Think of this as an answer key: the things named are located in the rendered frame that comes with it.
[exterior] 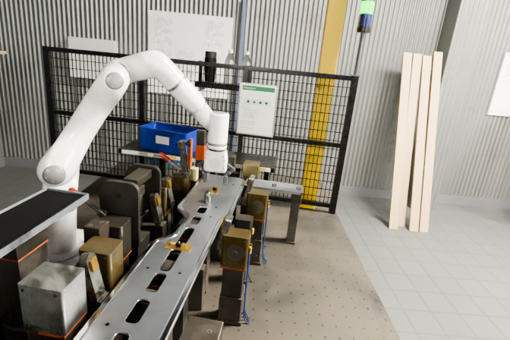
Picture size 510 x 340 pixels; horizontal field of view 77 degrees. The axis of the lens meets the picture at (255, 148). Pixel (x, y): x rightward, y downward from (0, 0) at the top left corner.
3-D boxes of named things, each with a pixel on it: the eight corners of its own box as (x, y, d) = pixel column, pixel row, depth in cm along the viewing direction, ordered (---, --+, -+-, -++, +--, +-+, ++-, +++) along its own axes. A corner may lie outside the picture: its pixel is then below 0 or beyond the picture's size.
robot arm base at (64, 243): (18, 256, 121) (16, 212, 116) (55, 231, 140) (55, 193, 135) (64, 267, 120) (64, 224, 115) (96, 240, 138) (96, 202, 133)
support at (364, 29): (363, 77, 175) (382, -30, 160) (349, 76, 176) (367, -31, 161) (360, 77, 182) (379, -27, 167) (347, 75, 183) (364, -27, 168)
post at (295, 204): (294, 244, 163) (302, 193, 155) (284, 243, 164) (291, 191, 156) (294, 239, 168) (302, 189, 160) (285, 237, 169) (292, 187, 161)
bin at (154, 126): (186, 156, 180) (186, 133, 176) (139, 147, 187) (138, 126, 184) (199, 149, 195) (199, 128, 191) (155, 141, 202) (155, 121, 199)
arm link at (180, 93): (162, 86, 135) (209, 135, 150) (168, 92, 121) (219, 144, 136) (178, 72, 136) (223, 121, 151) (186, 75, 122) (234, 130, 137)
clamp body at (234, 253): (248, 329, 111) (257, 240, 101) (215, 323, 112) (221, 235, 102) (251, 315, 117) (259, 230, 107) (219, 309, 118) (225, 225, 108)
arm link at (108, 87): (68, 178, 127) (62, 197, 113) (36, 165, 122) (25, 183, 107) (136, 73, 124) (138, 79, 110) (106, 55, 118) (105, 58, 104)
